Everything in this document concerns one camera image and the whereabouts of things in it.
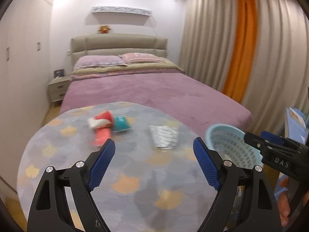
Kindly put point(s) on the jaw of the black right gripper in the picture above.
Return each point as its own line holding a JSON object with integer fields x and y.
{"x": 258, "y": 141}

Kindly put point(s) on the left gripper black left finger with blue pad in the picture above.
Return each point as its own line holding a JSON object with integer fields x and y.
{"x": 49, "y": 209}

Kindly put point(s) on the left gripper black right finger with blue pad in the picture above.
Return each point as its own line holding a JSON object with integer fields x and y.
{"x": 244, "y": 199}

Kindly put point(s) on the pink plastic packet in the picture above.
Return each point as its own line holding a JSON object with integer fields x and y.
{"x": 101, "y": 136}

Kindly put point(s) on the person's right hand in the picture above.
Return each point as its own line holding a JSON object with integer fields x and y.
{"x": 284, "y": 208}

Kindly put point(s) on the light blue plastic basket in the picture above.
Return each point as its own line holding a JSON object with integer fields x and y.
{"x": 228, "y": 141}

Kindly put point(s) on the beige curtain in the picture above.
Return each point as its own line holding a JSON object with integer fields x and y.
{"x": 279, "y": 73}

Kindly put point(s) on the orange curtain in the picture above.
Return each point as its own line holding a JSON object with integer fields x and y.
{"x": 244, "y": 50}

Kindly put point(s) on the crumpled white patterned paper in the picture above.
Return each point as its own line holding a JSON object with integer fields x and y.
{"x": 164, "y": 137}

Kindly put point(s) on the red white paper cup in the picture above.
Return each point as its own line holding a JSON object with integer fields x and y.
{"x": 103, "y": 120}

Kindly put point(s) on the teal plastic cup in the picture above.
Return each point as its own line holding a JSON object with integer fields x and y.
{"x": 120, "y": 124}

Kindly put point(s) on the bed with purple cover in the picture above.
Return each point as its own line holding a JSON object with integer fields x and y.
{"x": 162, "y": 86}

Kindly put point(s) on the beige nightstand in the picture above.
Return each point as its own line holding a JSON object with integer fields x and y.
{"x": 57, "y": 88}

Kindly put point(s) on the purple pillow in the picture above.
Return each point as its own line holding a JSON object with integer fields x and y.
{"x": 92, "y": 61}

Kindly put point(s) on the pink pillow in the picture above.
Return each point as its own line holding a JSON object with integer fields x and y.
{"x": 141, "y": 58}

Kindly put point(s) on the beige padded headboard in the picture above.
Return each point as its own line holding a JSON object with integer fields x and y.
{"x": 117, "y": 44}

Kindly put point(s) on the white wardrobe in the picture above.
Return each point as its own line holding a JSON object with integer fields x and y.
{"x": 25, "y": 74}

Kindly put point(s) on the orange plush toy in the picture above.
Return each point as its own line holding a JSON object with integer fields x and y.
{"x": 105, "y": 29}

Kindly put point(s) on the small picture frame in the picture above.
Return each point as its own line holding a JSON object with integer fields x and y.
{"x": 59, "y": 73}

